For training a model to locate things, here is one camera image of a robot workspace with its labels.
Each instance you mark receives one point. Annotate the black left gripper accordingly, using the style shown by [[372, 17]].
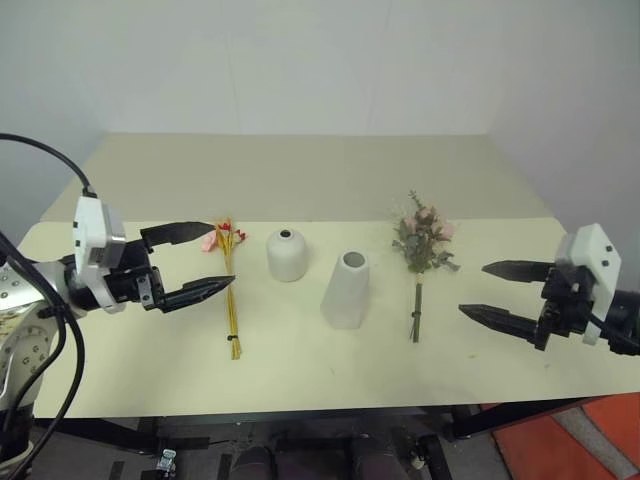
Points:
[[131, 282]]

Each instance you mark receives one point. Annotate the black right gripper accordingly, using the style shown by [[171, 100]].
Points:
[[567, 305]]

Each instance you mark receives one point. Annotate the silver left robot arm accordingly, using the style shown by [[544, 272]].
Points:
[[21, 350]]

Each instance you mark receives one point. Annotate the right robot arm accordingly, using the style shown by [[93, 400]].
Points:
[[625, 312]]

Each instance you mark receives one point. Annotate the round white ceramic vase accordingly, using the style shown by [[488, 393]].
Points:
[[286, 260]]

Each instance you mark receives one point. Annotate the tall tapered white vase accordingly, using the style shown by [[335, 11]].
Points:
[[345, 295]]

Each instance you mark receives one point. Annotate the yellow stemmed red flower bunch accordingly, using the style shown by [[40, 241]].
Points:
[[230, 300]]

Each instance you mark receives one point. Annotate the pink flower bouquet green stems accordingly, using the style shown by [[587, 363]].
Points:
[[422, 245]]

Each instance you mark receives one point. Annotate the orange floor mat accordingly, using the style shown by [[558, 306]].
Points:
[[540, 450]]

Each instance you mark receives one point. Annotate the small white caster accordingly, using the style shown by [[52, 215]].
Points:
[[418, 460]]

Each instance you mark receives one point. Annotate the small silver floor fitting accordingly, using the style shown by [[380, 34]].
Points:
[[167, 458]]

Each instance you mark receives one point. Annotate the dark rounded shape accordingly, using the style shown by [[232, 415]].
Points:
[[255, 464]]

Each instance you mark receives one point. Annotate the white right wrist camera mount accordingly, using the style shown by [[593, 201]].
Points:
[[597, 255]]

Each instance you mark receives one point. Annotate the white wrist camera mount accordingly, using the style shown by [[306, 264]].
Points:
[[597, 255], [91, 225]]

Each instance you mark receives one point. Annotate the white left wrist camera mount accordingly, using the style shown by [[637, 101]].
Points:
[[91, 225]]

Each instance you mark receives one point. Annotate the black metal table frame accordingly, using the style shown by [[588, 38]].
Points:
[[300, 416]]

